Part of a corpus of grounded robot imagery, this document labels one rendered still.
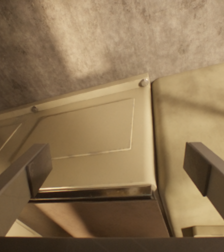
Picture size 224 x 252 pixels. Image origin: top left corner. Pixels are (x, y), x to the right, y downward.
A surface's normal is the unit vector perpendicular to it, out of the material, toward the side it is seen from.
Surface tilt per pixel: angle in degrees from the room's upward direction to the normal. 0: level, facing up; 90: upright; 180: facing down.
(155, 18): 0
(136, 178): 90
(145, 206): 0
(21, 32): 0
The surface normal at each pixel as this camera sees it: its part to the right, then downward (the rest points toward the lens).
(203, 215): -0.14, 0.65
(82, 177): -0.32, -0.75
